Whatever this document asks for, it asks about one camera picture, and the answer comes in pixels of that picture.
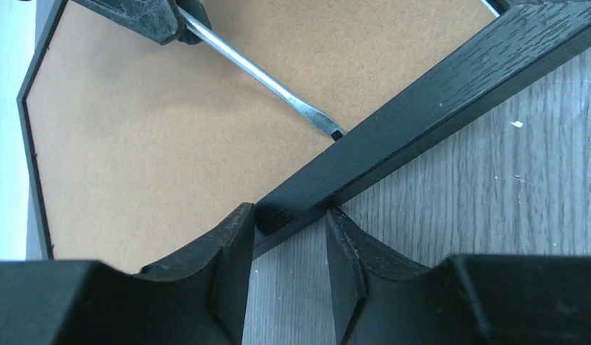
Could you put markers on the black picture frame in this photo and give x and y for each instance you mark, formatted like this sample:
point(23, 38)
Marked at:
point(133, 152)

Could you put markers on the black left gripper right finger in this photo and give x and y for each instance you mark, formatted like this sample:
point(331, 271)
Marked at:
point(380, 296)

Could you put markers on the yellow handled screwdriver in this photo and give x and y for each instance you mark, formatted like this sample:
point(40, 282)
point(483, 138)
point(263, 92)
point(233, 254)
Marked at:
point(313, 115)

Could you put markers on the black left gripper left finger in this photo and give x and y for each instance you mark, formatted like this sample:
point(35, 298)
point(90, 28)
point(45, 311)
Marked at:
point(196, 295)

